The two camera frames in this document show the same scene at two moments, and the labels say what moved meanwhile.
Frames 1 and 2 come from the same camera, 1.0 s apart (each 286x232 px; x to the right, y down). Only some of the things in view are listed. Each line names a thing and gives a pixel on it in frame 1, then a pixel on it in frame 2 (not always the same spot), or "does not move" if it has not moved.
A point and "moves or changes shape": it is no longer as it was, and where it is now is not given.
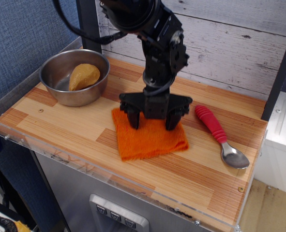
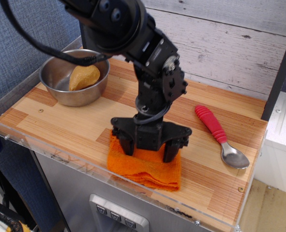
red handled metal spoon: x=231 y=155 does not move
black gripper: x=155 y=104 -> x=150 y=135
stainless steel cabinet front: x=72 y=187 does not move
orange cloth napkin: x=151 y=138 moves or changes shape
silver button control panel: x=116 y=213 does not move
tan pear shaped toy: x=84 y=74 does not move
